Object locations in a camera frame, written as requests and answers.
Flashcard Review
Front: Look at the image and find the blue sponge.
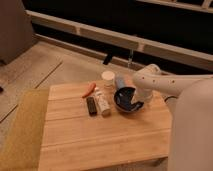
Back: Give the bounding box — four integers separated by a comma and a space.
115, 75, 128, 90

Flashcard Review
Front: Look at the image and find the white shelf rail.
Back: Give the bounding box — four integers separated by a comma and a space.
27, 10, 213, 71

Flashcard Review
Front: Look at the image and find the white plastic bottle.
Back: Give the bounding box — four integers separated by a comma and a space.
94, 87, 110, 117

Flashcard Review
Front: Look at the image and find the grey cabinet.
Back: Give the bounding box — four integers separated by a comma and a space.
0, 0, 37, 64

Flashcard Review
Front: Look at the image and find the dark ceramic bowl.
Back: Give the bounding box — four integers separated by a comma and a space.
114, 87, 144, 113

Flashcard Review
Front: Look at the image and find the black rectangular bar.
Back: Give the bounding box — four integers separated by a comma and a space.
86, 97, 97, 116

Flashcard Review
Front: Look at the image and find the yellow-green cloth mat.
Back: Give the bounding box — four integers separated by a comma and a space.
0, 89, 49, 171

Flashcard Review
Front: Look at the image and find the white lidded cup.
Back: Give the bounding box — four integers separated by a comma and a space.
101, 71, 115, 87

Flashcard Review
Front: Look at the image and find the clear glass bottle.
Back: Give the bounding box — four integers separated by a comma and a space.
127, 50, 134, 68

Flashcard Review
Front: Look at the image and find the orange carrot toy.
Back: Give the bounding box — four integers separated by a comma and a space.
82, 83, 96, 98

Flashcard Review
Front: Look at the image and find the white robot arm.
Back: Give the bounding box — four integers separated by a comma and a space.
132, 64, 213, 171

